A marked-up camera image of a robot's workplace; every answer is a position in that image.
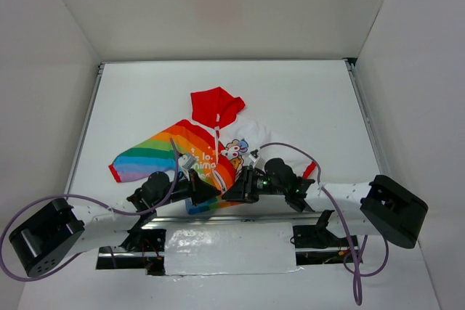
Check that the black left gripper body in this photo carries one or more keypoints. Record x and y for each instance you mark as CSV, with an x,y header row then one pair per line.
x,y
192,186

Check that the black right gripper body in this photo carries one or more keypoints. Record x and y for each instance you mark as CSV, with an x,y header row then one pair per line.
x,y
248,185

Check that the rainbow and white kids jacket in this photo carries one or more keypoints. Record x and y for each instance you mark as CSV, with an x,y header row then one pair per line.
x,y
217,135

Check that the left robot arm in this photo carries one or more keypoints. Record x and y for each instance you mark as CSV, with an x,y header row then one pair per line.
x,y
60,231

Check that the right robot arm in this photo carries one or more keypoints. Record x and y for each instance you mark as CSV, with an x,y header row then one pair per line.
x,y
379,207

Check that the white foil covered panel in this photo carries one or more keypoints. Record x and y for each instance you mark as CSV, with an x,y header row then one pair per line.
x,y
214,249

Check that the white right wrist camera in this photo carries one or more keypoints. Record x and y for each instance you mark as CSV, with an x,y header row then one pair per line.
x,y
255,159

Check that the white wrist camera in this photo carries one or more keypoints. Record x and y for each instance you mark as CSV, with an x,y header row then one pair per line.
x,y
255,159
186,162

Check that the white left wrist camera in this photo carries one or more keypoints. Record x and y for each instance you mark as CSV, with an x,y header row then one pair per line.
x,y
186,162

